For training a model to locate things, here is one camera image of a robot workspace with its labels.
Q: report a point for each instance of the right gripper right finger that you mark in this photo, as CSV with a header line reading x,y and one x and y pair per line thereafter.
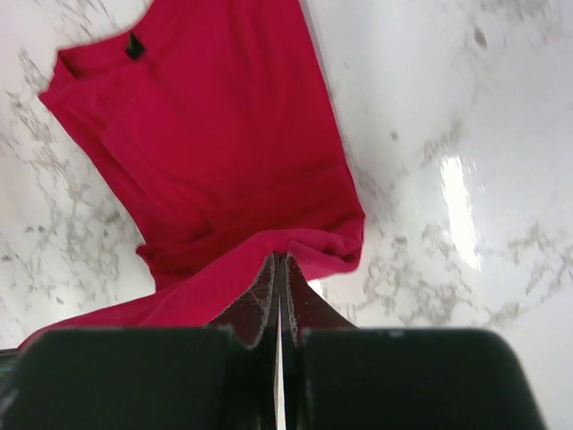
x,y
338,376

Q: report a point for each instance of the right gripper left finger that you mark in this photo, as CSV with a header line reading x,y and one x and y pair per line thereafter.
x,y
220,376

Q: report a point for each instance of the red t shirt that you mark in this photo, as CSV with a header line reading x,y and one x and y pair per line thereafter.
x,y
211,123

